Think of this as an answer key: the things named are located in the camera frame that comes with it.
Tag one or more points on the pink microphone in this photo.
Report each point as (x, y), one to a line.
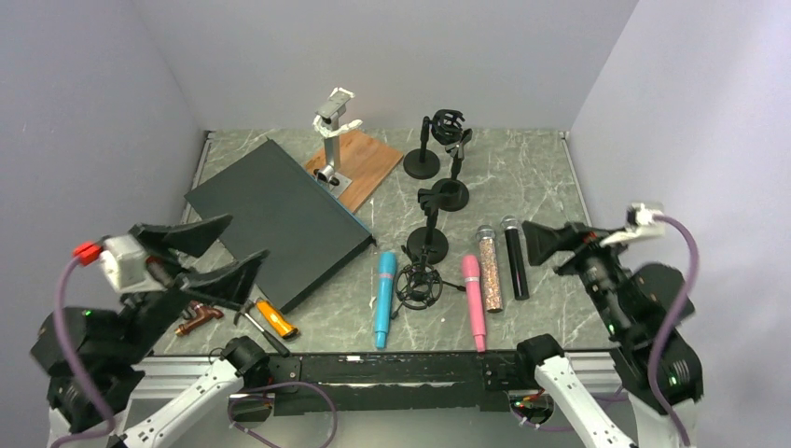
(471, 273)

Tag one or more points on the small black hammer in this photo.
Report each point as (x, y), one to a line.
(273, 341)

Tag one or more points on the black tripod shock-mount stand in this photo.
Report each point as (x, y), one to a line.
(419, 285)

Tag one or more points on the round-base stand glitter mic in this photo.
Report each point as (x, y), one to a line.
(428, 243)

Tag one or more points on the glitter microphone silver grille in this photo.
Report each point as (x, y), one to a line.
(489, 270)

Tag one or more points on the black microphone silver grille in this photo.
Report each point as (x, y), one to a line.
(510, 226)

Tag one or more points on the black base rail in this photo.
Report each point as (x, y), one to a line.
(391, 381)

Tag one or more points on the dark grey rack unit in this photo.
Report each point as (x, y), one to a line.
(276, 205)

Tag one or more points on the round-base stand black mic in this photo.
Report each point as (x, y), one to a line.
(457, 192)

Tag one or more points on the orange utility knife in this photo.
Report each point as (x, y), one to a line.
(275, 318)

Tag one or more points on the round-base stand with shock mount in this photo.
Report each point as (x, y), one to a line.
(446, 127)

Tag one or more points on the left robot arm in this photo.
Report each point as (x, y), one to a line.
(91, 356)

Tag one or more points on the blue microphone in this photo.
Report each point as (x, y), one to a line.
(386, 276)

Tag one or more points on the silver white bracket stand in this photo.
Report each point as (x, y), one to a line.
(326, 122)

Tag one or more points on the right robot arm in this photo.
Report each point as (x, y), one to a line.
(661, 373)

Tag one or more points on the wooden board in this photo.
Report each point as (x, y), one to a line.
(361, 163)

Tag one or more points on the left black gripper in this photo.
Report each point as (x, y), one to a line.
(233, 282)

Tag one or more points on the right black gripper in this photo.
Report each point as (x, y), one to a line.
(543, 240)

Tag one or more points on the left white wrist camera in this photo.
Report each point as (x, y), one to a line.
(123, 263)

